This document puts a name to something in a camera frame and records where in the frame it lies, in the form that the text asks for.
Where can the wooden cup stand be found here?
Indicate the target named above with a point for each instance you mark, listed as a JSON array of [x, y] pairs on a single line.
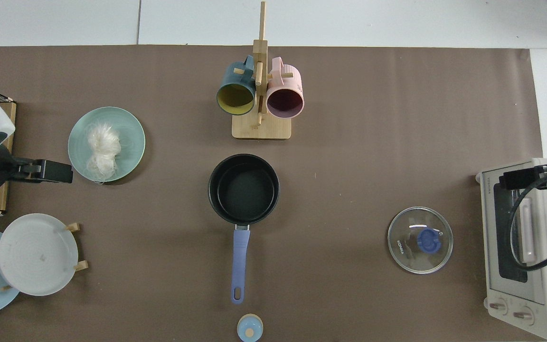
[[261, 128]]

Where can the dark teal cup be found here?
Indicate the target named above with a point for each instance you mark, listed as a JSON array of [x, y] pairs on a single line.
[[228, 78]]

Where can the pink ribbed cup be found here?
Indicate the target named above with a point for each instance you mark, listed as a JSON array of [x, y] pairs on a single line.
[[292, 78]]

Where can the white plate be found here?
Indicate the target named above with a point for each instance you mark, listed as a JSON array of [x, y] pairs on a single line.
[[36, 254]]

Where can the glass lid with blue knob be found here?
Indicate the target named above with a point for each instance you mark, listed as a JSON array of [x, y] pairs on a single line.
[[406, 256]]

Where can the wooden plate rack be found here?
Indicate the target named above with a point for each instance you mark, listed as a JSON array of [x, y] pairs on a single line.
[[76, 227]]

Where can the mint green plate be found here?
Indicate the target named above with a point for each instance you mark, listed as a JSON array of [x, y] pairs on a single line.
[[131, 137]]

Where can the brown table cloth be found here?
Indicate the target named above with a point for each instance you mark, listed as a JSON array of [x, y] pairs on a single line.
[[349, 142]]

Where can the small blue round thing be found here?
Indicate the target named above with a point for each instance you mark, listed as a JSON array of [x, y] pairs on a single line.
[[249, 325]]

